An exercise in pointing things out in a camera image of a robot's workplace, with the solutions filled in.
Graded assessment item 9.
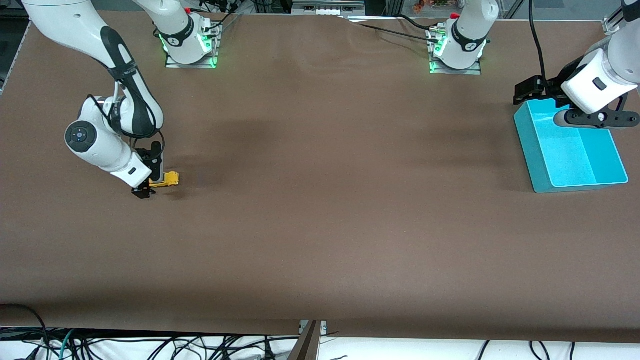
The white power strip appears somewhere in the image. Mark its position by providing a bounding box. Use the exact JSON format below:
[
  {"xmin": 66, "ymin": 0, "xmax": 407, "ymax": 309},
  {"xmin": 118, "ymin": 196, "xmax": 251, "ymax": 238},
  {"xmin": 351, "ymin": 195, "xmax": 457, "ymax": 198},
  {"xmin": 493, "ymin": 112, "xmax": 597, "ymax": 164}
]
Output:
[{"xmin": 291, "ymin": 0, "xmax": 367, "ymax": 17}]

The black right camera mount bracket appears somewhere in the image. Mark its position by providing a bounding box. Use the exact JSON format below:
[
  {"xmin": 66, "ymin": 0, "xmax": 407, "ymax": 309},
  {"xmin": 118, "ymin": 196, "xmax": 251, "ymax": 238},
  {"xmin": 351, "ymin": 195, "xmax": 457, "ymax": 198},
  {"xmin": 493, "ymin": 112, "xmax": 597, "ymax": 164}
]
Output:
[{"xmin": 149, "ymin": 141, "xmax": 164, "ymax": 184}]

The long black base cable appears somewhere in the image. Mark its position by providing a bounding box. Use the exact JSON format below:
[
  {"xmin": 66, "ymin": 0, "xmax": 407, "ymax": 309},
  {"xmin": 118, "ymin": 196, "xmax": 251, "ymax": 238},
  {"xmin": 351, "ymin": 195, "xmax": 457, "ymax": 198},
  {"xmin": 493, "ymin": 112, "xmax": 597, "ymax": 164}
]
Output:
[{"xmin": 340, "ymin": 16, "xmax": 443, "ymax": 46}]

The yellow beetle toy car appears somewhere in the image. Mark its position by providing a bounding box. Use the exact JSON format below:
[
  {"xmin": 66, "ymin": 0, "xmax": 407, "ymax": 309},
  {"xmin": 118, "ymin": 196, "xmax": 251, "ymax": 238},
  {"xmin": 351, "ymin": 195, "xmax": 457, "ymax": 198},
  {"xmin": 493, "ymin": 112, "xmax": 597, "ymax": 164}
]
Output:
[{"xmin": 149, "ymin": 171, "xmax": 181, "ymax": 189}]

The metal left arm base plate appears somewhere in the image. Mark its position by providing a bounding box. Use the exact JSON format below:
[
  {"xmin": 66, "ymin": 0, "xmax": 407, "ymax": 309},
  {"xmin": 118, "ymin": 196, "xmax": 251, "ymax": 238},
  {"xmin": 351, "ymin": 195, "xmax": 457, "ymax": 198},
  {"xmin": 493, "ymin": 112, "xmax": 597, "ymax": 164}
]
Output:
[{"xmin": 429, "ymin": 27, "xmax": 482, "ymax": 76}]

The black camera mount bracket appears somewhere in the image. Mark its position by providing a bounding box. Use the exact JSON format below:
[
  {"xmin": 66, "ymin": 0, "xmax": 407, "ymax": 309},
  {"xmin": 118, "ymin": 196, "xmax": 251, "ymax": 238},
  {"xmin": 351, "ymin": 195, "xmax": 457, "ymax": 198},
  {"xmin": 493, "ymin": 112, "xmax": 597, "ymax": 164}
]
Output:
[
  {"xmin": 149, "ymin": 141, "xmax": 164, "ymax": 184},
  {"xmin": 565, "ymin": 92, "xmax": 640, "ymax": 130}
]

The black cable tangle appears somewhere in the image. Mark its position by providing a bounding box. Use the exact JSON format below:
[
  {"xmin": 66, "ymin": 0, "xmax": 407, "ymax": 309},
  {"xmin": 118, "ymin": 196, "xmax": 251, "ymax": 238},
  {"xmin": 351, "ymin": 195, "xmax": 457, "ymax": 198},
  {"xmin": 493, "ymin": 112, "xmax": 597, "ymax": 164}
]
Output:
[{"xmin": 0, "ymin": 327, "xmax": 301, "ymax": 360}]

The teal cable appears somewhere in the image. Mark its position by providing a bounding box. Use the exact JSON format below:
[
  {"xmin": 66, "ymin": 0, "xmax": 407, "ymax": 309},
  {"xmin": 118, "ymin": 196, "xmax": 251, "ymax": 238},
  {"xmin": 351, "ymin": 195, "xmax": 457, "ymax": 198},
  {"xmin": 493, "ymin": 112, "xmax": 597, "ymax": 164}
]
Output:
[{"xmin": 59, "ymin": 329, "xmax": 77, "ymax": 360}]

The brown table mat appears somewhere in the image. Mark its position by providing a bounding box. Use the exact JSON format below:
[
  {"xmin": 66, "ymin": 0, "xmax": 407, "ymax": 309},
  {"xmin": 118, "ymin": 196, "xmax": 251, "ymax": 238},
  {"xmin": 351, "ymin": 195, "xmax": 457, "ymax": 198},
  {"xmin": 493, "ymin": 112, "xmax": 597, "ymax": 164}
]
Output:
[{"xmin": 0, "ymin": 9, "xmax": 640, "ymax": 344}]

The turquoise plastic bin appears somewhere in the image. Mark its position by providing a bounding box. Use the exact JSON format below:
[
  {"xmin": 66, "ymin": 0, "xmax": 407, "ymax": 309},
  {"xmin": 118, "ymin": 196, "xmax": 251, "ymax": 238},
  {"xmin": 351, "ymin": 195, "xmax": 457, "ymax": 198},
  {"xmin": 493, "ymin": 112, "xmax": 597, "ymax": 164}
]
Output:
[{"xmin": 514, "ymin": 97, "xmax": 629, "ymax": 194}]

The black left camera mount bracket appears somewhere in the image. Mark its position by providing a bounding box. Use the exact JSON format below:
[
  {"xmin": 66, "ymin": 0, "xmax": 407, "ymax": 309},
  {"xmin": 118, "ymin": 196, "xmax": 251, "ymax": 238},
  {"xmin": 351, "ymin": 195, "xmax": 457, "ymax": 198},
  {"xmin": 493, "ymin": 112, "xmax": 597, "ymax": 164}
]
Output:
[{"xmin": 565, "ymin": 92, "xmax": 640, "ymax": 130}]

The curved black base cable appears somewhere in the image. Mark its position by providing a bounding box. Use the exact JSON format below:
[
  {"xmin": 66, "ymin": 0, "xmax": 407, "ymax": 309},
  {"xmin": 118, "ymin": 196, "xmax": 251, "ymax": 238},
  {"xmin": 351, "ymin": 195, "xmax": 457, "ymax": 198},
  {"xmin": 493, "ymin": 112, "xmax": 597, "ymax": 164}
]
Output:
[{"xmin": 397, "ymin": 14, "xmax": 439, "ymax": 33}]

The metal table corner bracket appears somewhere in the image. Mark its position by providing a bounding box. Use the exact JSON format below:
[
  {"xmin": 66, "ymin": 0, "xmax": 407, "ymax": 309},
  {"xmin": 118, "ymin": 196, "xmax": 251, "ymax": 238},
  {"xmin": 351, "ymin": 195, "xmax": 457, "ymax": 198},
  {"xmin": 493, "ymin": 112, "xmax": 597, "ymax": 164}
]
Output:
[{"xmin": 602, "ymin": 10, "xmax": 624, "ymax": 35}]

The aluminium support post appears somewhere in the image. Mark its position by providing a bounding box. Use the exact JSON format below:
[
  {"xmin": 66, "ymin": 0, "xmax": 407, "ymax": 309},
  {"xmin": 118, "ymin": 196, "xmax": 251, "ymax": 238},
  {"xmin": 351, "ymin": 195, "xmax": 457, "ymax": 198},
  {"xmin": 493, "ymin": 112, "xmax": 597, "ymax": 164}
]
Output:
[{"xmin": 286, "ymin": 320, "xmax": 328, "ymax": 360}]

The black looped floor cable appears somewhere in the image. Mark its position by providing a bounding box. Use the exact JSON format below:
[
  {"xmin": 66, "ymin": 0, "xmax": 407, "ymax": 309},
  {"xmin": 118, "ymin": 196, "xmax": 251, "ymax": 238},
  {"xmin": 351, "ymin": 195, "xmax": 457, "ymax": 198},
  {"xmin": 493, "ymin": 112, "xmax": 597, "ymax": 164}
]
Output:
[{"xmin": 0, "ymin": 303, "xmax": 50, "ymax": 347}]

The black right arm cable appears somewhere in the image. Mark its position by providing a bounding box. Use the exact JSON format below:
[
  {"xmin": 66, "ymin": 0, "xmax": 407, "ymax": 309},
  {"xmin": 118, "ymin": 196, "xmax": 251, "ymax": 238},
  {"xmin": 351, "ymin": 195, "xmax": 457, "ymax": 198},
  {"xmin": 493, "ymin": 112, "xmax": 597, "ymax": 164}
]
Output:
[{"xmin": 87, "ymin": 75, "xmax": 166, "ymax": 176}]

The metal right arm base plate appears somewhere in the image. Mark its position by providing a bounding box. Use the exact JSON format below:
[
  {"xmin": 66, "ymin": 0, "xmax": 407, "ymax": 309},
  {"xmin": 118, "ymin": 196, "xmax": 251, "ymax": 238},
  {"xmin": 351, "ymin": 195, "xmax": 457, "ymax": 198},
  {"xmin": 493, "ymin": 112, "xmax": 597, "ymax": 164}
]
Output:
[{"xmin": 165, "ymin": 22, "xmax": 221, "ymax": 69}]

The black right base cable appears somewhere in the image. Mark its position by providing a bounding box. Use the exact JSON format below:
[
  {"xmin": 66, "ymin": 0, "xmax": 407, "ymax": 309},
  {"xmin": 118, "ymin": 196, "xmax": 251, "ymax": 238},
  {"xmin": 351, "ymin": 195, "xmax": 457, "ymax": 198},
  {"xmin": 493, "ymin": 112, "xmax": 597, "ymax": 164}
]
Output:
[{"xmin": 200, "ymin": 0, "xmax": 242, "ymax": 32}]

